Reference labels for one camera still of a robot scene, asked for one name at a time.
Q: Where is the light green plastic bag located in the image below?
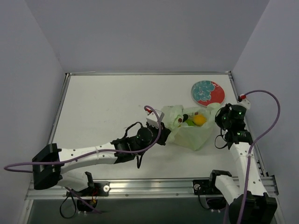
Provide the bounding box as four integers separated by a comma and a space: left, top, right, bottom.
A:
162, 103, 221, 151

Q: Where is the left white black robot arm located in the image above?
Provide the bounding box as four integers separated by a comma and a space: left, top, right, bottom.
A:
32, 123, 171, 192

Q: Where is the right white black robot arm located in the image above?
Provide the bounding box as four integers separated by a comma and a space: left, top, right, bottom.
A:
209, 104, 278, 224

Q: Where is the yellow fake fruit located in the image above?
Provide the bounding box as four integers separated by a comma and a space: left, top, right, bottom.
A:
192, 114, 207, 126

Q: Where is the green fake fruit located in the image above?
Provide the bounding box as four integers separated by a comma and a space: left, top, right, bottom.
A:
183, 114, 195, 126

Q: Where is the red teal floral plate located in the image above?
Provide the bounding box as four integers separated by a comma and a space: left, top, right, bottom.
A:
191, 80, 225, 106

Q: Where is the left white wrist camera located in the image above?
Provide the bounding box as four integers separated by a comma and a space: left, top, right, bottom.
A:
146, 110, 164, 129

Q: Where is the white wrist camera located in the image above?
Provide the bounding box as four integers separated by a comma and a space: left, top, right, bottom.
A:
146, 110, 164, 129
237, 94, 251, 110

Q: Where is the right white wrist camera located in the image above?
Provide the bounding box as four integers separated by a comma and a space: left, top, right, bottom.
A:
237, 94, 251, 110

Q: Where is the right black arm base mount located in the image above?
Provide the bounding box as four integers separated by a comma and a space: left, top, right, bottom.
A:
192, 179, 222, 196

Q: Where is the aluminium front rail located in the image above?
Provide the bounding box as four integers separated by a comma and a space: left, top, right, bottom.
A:
25, 177, 278, 200

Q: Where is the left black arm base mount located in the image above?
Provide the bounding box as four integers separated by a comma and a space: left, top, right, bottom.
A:
83, 172, 110, 196

